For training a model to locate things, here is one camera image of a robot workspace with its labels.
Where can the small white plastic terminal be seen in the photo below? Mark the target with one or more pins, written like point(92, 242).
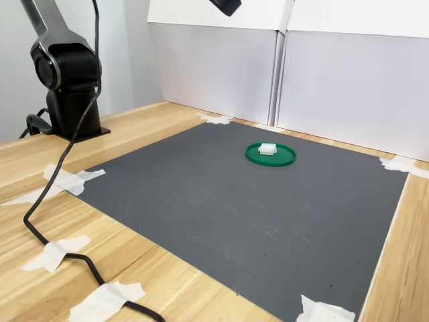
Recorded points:
point(267, 149)

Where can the white tape piece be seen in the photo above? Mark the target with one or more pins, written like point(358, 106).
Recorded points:
point(55, 253)
point(104, 302)
point(321, 312)
point(399, 165)
point(70, 181)
point(214, 118)

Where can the dark grey mat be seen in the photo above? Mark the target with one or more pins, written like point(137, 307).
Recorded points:
point(201, 218)

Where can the white partition panel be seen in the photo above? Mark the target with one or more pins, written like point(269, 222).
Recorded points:
point(218, 67)
point(352, 94)

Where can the round green lid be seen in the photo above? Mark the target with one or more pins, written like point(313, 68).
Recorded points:
point(285, 158)

